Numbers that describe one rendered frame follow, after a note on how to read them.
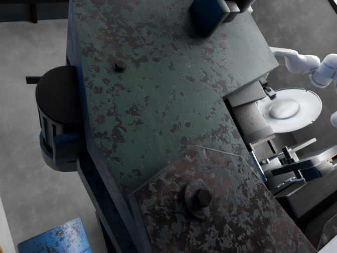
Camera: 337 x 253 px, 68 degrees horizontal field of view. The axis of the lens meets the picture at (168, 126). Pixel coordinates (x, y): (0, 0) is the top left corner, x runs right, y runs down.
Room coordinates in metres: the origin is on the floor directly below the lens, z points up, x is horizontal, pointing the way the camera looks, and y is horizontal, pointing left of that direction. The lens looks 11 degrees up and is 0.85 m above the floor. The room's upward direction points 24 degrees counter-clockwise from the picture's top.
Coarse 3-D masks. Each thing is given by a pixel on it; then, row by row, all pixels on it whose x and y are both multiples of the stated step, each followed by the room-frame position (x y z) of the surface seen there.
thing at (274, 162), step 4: (272, 160) 0.88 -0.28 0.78; (276, 160) 0.89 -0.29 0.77; (264, 164) 0.86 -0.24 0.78; (268, 164) 0.87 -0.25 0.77; (272, 164) 0.88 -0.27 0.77; (276, 164) 0.89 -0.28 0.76; (280, 164) 0.90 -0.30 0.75; (264, 168) 0.86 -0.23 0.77; (268, 168) 0.87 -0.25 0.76; (272, 168) 0.88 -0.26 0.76; (264, 172) 0.86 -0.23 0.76; (268, 172) 0.86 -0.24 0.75; (268, 176) 0.86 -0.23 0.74
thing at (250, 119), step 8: (248, 104) 0.89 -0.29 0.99; (256, 104) 0.91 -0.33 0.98; (232, 112) 0.85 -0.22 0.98; (240, 112) 0.87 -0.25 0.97; (248, 112) 0.88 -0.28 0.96; (256, 112) 0.90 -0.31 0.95; (240, 120) 0.86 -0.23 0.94; (248, 120) 0.88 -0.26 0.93; (256, 120) 0.89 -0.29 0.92; (264, 120) 0.91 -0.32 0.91; (240, 128) 0.85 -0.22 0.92; (248, 128) 0.87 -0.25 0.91; (256, 128) 0.88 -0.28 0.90
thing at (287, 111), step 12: (276, 96) 1.20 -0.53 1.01; (288, 96) 1.17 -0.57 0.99; (300, 96) 1.14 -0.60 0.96; (312, 96) 1.11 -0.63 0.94; (264, 108) 1.18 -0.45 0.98; (276, 108) 1.14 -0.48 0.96; (288, 108) 1.11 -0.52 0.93; (300, 108) 1.10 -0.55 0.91; (312, 108) 1.07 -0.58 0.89; (276, 120) 1.11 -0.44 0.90; (288, 120) 1.08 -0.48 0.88; (300, 120) 1.06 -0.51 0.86; (312, 120) 1.04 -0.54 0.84; (276, 132) 1.07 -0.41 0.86; (288, 132) 1.05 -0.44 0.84
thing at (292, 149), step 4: (308, 140) 1.04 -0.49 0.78; (312, 140) 1.01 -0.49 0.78; (296, 144) 1.10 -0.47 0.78; (300, 144) 1.01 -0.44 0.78; (304, 144) 0.98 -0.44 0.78; (308, 144) 0.99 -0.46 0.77; (288, 148) 1.08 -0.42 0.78; (292, 148) 0.99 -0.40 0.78; (296, 148) 0.96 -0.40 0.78; (300, 148) 0.97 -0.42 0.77; (280, 152) 0.98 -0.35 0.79; (292, 152) 0.94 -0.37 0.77; (268, 156) 1.04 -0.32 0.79; (272, 156) 0.96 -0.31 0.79; (276, 156) 0.94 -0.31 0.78; (280, 156) 0.91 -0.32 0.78; (284, 156) 0.92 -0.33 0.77; (292, 156) 0.97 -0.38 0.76; (296, 156) 0.98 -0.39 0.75; (260, 160) 1.02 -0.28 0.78; (280, 160) 0.96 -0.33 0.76; (284, 160) 0.95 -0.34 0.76; (296, 160) 0.97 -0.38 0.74; (284, 164) 0.95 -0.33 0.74
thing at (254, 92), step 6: (252, 84) 0.89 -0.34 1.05; (258, 84) 0.90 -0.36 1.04; (240, 90) 0.86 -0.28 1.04; (246, 90) 0.87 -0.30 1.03; (252, 90) 0.88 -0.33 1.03; (258, 90) 0.90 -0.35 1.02; (234, 96) 0.84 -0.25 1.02; (240, 96) 0.85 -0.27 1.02; (246, 96) 0.86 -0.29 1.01; (252, 96) 0.88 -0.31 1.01; (258, 96) 0.89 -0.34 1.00; (264, 96) 0.90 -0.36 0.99; (228, 102) 0.83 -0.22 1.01; (234, 102) 0.83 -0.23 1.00; (240, 102) 0.84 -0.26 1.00; (246, 102) 0.86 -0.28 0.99; (228, 108) 0.84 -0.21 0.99
